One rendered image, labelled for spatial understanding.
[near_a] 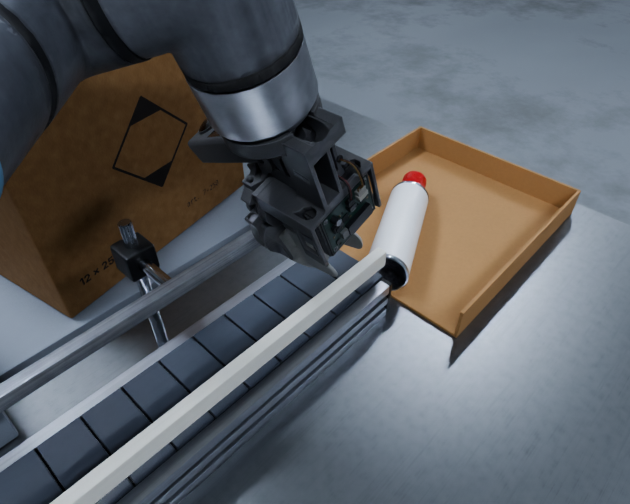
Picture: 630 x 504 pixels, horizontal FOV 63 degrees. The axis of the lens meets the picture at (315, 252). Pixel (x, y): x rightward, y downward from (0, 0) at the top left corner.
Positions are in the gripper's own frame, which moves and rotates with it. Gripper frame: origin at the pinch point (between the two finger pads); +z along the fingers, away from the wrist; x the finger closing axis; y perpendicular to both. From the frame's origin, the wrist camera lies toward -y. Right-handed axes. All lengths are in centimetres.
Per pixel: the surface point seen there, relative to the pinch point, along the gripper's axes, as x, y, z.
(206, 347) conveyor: -13.8, -1.7, -0.2
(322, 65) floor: 160, -186, 157
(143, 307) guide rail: -14.8, -2.7, -9.3
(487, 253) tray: 17.6, 9.1, 16.2
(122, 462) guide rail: -23.5, 4.5, -7.5
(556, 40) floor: 293, -98, 206
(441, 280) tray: 10.0, 7.5, 13.4
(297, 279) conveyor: -2.3, -1.8, 4.0
